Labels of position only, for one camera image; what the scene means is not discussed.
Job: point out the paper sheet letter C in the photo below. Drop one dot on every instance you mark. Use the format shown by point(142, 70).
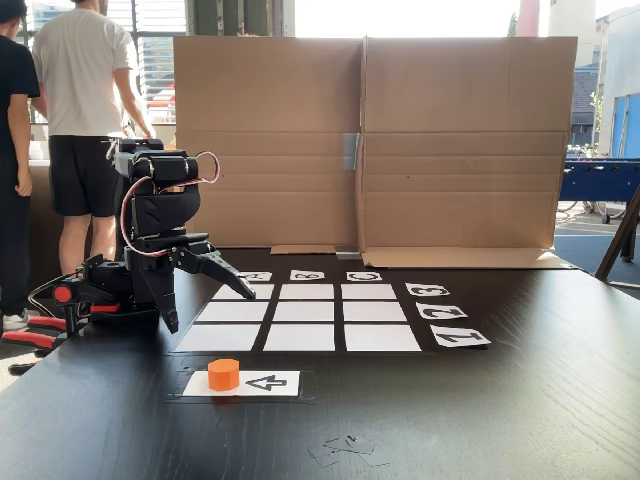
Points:
point(364, 276)

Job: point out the round orange token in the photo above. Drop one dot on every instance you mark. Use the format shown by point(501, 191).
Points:
point(223, 376)

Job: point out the paper sheet letter B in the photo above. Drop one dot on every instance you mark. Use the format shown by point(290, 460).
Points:
point(307, 275)

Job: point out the blue foosball table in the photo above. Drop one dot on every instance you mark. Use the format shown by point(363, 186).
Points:
point(600, 177)

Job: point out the brown cardboard panel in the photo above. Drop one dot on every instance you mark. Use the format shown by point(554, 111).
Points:
point(465, 150)
point(270, 140)

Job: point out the paper sheet number 1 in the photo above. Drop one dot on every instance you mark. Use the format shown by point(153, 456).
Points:
point(460, 338)

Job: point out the red black clamp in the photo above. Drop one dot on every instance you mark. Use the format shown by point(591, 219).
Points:
point(62, 295)

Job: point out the paper sheet letter A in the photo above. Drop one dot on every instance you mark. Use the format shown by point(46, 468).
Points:
point(262, 276)

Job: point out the black stand leg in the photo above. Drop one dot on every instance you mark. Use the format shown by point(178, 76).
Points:
point(620, 240)

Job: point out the clear tape scraps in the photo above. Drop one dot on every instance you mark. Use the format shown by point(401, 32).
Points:
point(345, 447)

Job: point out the person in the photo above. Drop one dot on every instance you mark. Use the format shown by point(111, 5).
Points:
point(15, 150)
point(80, 75)

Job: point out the paper sheet number 3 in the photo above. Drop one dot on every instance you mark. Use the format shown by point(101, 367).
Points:
point(427, 289)

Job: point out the paper sheet number 2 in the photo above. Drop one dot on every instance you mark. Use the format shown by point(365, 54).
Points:
point(441, 310)

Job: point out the grey duct tape strip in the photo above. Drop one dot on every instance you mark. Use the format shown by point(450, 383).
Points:
point(351, 151)
point(348, 253)

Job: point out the white arrow paper sheet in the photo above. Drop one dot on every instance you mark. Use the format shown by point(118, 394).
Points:
point(285, 384)

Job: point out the white nine-square grid sheet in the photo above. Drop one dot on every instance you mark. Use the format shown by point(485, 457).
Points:
point(305, 312)

